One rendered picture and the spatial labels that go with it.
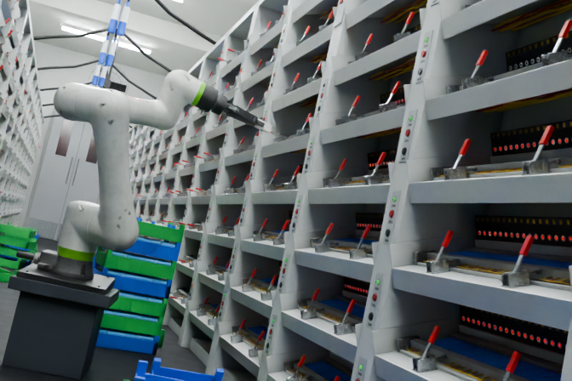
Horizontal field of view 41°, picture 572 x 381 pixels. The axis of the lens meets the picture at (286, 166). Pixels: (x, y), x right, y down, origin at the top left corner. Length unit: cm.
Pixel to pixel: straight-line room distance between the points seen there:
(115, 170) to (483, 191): 132
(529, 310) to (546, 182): 20
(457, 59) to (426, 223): 38
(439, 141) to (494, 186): 36
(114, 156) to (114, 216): 19
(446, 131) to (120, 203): 113
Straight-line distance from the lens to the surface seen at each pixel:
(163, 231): 327
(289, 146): 268
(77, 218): 259
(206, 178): 440
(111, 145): 239
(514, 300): 128
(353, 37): 245
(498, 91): 148
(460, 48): 179
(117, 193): 244
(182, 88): 276
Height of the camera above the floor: 52
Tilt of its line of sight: 7 degrees up
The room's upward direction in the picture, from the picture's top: 12 degrees clockwise
